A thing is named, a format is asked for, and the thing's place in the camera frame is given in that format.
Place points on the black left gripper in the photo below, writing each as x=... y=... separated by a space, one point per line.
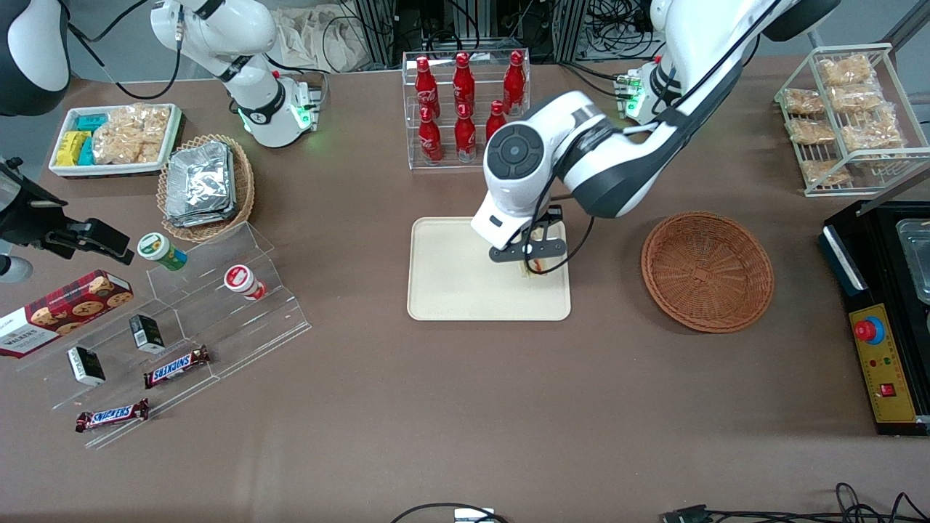
x=552 y=215

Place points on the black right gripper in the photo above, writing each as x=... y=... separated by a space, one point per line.
x=33 y=220

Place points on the triangular sandwich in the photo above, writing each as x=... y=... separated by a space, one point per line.
x=532 y=268

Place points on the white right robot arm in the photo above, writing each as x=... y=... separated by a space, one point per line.
x=218 y=29

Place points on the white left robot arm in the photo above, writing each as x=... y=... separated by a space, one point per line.
x=617 y=160

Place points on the beige rectangular serving tray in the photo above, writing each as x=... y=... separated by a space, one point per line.
x=465 y=290

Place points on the oval wicker basket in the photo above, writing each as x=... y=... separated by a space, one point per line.
x=243 y=189

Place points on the round brown wicker basket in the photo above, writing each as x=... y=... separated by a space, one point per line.
x=708 y=272

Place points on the red tartan cookie box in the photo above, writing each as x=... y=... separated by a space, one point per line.
x=65 y=311

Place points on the white rectangular snack bin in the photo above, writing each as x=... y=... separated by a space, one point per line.
x=65 y=168

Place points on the green lidded cup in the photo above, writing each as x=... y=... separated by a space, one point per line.
x=160 y=249

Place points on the teal snack packet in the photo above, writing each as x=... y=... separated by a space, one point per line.
x=86 y=152
x=91 y=122

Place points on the yellow snack packet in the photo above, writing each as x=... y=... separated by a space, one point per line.
x=71 y=147

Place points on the clear acrylic bottle rack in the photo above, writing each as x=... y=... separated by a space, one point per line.
x=472 y=163

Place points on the small black carton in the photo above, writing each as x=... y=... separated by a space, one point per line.
x=86 y=367
x=147 y=334

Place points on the clear bag of crackers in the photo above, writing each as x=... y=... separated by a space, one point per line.
x=131 y=134

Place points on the red cola bottle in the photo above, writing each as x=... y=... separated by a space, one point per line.
x=466 y=138
x=430 y=142
x=463 y=83
x=426 y=87
x=495 y=116
x=514 y=83

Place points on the silver foil packs stack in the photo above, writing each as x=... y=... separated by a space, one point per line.
x=200 y=185

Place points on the brown snickers bar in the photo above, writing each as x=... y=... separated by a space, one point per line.
x=176 y=367
x=112 y=415

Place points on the red lidded cup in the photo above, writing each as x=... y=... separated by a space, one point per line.
x=243 y=282

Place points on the clear acrylic stepped stand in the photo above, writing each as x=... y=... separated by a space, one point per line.
x=240 y=330

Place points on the small white device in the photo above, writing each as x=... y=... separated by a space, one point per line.
x=474 y=516

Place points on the beige cloth bag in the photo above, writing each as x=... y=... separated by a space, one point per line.
x=312 y=36

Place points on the clear bag of fried snack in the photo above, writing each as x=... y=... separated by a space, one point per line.
x=856 y=98
x=846 y=70
x=825 y=173
x=872 y=133
x=810 y=131
x=803 y=102

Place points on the red emergency stop button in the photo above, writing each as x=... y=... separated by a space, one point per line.
x=868 y=330

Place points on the black machine with yellow panel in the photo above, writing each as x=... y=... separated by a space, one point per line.
x=883 y=378

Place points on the steel pan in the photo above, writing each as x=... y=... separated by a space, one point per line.
x=917 y=254

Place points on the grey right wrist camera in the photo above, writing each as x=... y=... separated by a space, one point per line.
x=13 y=269

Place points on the red rocker switch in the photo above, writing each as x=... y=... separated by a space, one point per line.
x=887 y=390

